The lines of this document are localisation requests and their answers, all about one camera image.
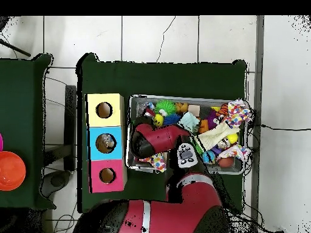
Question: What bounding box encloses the black tripod leg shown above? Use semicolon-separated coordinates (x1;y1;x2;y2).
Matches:
0;38;32;58

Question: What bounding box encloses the cream cloth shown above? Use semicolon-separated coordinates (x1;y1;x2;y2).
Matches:
196;121;241;151

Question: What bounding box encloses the dark green tablecloth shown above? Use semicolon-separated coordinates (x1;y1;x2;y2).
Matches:
77;52;248;214

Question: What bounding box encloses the shallow clear mesh bin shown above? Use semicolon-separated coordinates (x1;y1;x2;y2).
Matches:
127;94;253;175

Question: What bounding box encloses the red-brown ball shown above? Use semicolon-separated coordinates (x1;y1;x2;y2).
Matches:
218;157;235;169

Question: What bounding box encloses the colourful polka-dot cloth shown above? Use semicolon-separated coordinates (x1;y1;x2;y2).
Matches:
140;152;167;172

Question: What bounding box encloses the wooden box with three holes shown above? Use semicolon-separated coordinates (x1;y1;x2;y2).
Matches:
86;93;126;194

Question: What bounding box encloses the yellow ball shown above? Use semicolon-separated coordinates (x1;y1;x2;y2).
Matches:
152;114;166;128

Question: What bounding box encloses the thin black floor cable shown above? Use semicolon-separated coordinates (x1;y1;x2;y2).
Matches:
156;16;177;63

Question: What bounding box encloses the orange plate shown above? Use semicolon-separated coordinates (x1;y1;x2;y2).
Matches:
0;151;27;191

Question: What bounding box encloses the mint green knit cloth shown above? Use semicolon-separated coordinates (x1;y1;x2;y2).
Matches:
179;112;200;134

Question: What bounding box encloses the black floor stand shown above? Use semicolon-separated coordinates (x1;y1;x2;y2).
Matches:
41;84;78;199

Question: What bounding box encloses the dark green side table cloth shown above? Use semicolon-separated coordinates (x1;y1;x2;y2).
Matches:
0;53;56;211

